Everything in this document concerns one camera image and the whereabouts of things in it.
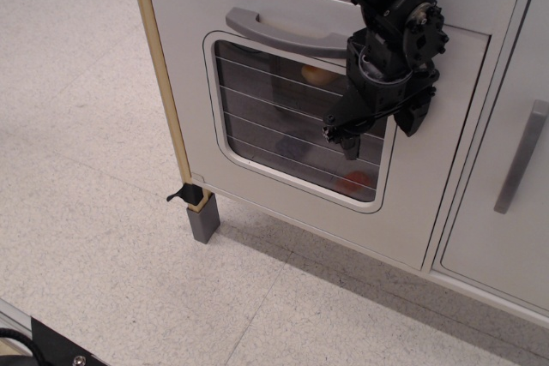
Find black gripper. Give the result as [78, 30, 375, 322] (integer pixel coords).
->
[323, 69, 440, 160]

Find white oven door with window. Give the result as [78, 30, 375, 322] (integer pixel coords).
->
[151, 0, 490, 269]

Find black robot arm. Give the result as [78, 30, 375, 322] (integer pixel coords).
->
[323, 0, 449, 160]

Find toy salmon sushi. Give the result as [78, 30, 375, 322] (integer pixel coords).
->
[335, 171, 371, 195]

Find toy bread loaf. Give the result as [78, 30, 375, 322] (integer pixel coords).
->
[301, 64, 340, 87]

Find blue toy grapes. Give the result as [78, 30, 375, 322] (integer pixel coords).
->
[274, 135, 311, 161]

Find white toy kitchen cabinet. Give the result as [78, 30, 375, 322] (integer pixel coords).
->
[138, 0, 548, 326]

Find white right cabinet door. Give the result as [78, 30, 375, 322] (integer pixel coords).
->
[434, 0, 548, 316]

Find grey cabinet leg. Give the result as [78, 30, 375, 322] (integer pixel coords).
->
[187, 185, 220, 243]

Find silver right door handle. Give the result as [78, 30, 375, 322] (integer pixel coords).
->
[493, 99, 548, 214]

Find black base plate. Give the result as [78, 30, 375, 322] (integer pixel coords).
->
[31, 317, 106, 366]

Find black cable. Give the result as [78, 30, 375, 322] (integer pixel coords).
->
[0, 327, 48, 366]

